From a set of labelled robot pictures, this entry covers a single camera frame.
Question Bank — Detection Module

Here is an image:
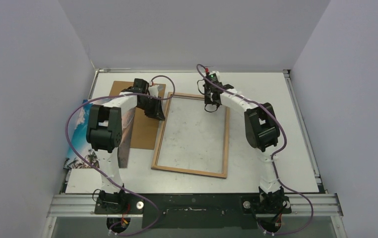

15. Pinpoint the clear acrylic glass sheet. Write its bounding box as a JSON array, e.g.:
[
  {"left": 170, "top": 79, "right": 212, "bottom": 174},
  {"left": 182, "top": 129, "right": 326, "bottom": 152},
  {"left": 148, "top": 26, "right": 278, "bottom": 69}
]
[{"left": 156, "top": 97, "right": 226, "bottom": 173}]

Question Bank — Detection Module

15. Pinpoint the blue wooden picture frame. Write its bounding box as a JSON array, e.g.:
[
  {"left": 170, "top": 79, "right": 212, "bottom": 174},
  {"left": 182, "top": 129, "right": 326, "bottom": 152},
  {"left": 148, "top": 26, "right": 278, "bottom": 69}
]
[{"left": 151, "top": 92, "right": 231, "bottom": 179}]

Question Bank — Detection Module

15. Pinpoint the beach landscape photo print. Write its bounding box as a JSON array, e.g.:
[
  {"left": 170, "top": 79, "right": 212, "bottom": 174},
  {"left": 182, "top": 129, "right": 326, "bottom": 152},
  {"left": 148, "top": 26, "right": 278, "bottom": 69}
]
[{"left": 64, "top": 103, "right": 135, "bottom": 169}]

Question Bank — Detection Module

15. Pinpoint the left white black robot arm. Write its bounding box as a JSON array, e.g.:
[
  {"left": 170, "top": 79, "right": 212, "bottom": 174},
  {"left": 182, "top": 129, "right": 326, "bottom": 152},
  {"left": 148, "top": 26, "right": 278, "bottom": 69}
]
[{"left": 86, "top": 78, "right": 165, "bottom": 214}]

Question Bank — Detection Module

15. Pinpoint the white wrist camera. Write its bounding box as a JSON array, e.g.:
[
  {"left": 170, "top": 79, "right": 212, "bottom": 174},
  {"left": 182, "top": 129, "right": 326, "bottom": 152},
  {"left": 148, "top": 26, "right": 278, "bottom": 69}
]
[
  {"left": 148, "top": 84, "right": 164, "bottom": 98},
  {"left": 206, "top": 71, "right": 220, "bottom": 83}
]

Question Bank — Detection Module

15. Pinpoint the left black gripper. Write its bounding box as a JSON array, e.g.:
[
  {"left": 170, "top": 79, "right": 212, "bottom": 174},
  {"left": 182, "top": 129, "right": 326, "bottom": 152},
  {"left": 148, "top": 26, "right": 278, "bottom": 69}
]
[{"left": 138, "top": 96, "right": 165, "bottom": 120}]

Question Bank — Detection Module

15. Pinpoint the aluminium front rail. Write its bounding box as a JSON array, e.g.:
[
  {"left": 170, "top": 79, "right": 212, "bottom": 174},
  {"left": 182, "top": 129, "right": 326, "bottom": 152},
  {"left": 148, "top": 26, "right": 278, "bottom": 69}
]
[{"left": 47, "top": 194, "right": 344, "bottom": 217}]

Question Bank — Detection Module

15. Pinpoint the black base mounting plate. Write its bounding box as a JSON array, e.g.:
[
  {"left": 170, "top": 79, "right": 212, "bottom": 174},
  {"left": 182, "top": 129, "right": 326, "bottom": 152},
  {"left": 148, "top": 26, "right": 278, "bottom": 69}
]
[{"left": 94, "top": 193, "right": 292, "bottom": 233}]

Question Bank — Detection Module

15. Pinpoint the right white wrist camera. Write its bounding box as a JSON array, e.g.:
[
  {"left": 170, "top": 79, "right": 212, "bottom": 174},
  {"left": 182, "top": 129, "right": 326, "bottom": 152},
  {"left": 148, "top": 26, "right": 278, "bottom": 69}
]
[{"left": 206, "top": 71, "right": 220, "bottom": 83}]

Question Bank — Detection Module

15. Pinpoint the brown cardboard backing board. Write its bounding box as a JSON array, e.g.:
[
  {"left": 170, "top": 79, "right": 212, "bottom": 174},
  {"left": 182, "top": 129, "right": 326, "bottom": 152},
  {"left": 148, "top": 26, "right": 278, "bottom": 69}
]
[{"left": 110, "top": 81, "right": 160, "bottom": 150}]

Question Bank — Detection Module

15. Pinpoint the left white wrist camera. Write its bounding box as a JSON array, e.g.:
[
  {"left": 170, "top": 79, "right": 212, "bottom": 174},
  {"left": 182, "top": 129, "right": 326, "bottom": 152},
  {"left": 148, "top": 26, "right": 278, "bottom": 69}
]
[{"left": 148, "top": 84, "right": 164, "bottom": 98}]

